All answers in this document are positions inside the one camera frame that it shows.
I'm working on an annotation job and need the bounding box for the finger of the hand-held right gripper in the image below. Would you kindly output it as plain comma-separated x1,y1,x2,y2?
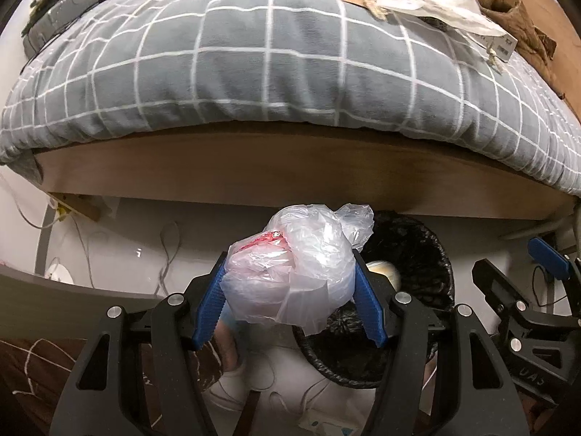
472,259,545,332
528,237,572,281

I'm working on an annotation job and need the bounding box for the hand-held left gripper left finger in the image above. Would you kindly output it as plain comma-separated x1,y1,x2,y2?
49,250,228,436

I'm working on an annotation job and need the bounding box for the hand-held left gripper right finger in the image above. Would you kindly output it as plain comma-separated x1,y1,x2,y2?
352,250,532,436

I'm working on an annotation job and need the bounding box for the clear plastic bag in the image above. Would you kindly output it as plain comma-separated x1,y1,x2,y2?
220,202,377,338

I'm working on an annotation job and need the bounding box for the black trash bin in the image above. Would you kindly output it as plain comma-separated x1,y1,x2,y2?
290,210,455,389

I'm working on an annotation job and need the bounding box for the white label tag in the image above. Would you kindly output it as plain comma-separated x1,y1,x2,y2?
483,34,518,73

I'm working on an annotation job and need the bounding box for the translucent white plastic bag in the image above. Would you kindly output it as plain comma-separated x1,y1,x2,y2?
377,0,508,37

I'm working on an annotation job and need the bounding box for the grey-brown table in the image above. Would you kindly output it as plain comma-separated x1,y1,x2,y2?
0,266,162,341

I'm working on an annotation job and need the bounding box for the wooden bed support block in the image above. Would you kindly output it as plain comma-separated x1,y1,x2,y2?
50,193,103,221

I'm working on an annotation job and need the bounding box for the wooden headboard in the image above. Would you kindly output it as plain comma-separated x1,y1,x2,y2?
517,0,581,123

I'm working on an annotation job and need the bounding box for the brown fleece jacket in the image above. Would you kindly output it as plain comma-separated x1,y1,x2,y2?
474,0,558,62

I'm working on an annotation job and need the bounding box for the grey checked bed sheet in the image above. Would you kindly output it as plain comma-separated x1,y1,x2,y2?
0,0,581,198

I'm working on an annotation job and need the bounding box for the wooden bed frame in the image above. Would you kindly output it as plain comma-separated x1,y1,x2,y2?
34,132,575,239

